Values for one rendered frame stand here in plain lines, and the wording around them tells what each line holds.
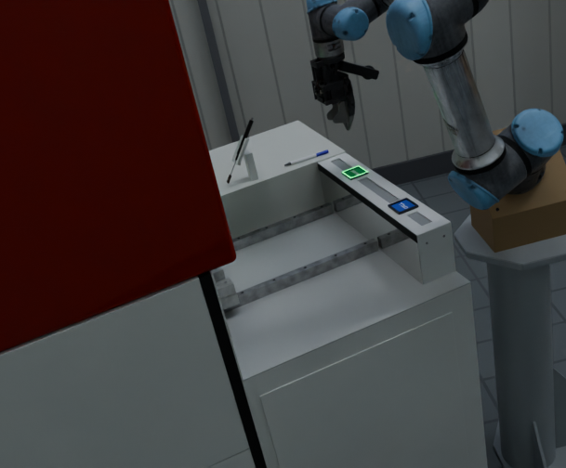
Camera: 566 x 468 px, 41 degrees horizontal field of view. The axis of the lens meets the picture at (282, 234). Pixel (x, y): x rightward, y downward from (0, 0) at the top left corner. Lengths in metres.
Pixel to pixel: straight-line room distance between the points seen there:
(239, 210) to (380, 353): 0.64
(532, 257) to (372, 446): 0.61
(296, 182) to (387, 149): 1.89
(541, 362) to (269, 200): 0.88
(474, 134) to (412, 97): 2.39
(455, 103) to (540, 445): 1.16
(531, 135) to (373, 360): 0.62
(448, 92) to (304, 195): 0.80
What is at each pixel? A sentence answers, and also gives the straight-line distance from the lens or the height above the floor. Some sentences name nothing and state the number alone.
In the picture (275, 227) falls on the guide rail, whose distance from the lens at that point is 2.19.
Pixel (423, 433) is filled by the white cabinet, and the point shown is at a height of 0.43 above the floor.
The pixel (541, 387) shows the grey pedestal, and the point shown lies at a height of 0.34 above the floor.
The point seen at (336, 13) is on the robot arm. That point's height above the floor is 1.43.
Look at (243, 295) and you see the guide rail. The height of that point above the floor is 0.85.
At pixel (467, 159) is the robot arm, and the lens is 1.70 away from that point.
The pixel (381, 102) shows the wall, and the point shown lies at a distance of 4.00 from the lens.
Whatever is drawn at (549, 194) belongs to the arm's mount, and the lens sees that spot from 1.98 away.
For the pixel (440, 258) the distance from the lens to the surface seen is 1.87.
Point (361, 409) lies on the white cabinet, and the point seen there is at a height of 0.60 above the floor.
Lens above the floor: 1.88
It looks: 29 degrees down
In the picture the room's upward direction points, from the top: 13 degrees counter-clockwise
